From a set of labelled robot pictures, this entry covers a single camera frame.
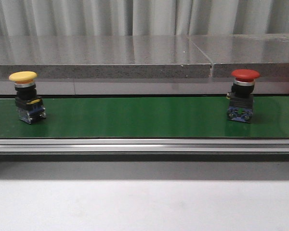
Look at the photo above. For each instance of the green conveyor belt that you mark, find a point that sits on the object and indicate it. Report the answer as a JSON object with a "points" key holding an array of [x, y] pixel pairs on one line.
{"points": [[147, 117]]}

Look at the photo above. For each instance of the grey stone counter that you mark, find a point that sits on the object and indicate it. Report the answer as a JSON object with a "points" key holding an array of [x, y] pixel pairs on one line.
{"points": [[145, 65]]}

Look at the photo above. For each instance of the red mushroom push button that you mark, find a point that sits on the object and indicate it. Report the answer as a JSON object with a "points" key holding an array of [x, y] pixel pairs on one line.
{"points": [[240, 97]]}

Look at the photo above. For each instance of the yellow mushroom push button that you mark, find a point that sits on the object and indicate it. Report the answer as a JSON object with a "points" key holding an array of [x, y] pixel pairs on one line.
{"points": [[29, 105]]}

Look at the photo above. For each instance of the aluminium conveyor frame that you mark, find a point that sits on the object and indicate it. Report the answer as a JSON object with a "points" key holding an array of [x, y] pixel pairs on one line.
{"points": [[142, 149]]}

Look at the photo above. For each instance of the grey curtain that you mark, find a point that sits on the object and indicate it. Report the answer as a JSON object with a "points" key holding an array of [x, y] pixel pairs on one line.
{"points": [[143, 17]]}

